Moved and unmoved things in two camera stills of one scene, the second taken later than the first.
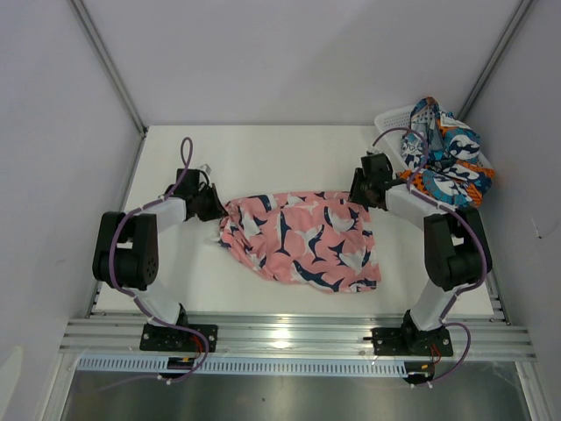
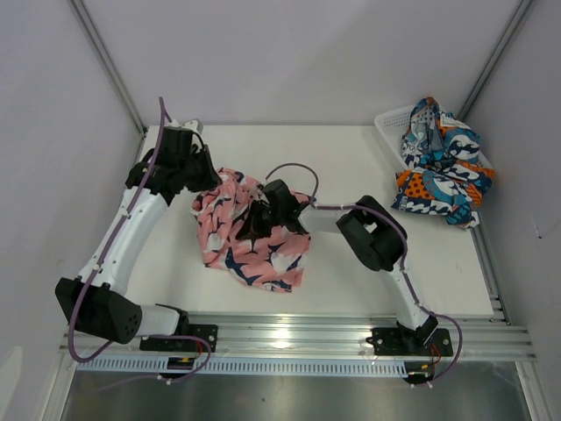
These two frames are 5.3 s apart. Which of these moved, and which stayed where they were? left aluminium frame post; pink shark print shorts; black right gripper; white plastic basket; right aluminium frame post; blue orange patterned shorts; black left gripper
Moved: black right gripper; pink shark print shorts; black left gripper
Stayed: left aluminium frame post; right aluminium frame post; blue orange patterned shorts; white plastic basket
